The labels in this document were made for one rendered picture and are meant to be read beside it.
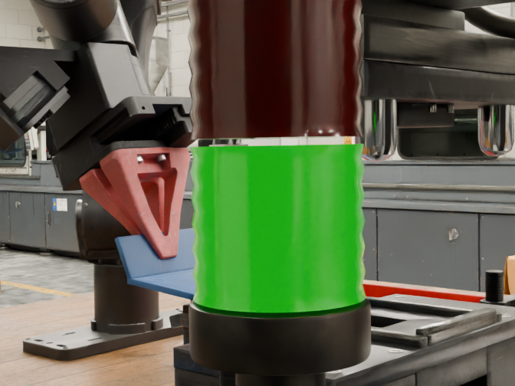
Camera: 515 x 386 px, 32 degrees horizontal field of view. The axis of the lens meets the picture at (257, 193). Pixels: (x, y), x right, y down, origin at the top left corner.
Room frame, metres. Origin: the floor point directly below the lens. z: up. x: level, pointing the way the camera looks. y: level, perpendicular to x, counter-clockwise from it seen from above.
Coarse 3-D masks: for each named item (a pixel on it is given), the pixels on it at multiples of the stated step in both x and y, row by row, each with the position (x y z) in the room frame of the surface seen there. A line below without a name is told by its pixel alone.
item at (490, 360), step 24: (456, 360) 0.45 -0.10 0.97; (480, 360) 0.47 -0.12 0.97; (504, 360) 0.49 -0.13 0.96; (192, 384) 0.43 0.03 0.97; (216, 384) 0.42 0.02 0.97; (384, 384) 0.40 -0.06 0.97; (408, 384) 0.42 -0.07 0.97; (432, 384) 0.43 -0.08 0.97; (456, 384) 0.45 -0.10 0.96; (480, 384) 0.48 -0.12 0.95; (504, 384) 0.49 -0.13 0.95
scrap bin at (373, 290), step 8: (368, 288) 0.79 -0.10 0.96; (376, 288) 0.79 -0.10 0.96; (384, 288) 0.78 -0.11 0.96; (392, 288) 0.78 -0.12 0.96; (400, 288) 0.77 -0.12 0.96; (408, 288) 0.77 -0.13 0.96; (376, 296) 0.79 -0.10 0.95; (424, 296) 0.76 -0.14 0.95; (432, 296) 0.75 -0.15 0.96; (440, 296) 0.75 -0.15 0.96; (448, 296) 0.74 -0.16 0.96; (456, 296) 0.74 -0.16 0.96; (464, 296) 0.73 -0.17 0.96; (472, 296) 0.73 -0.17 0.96; (480, 296) 0.72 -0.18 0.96
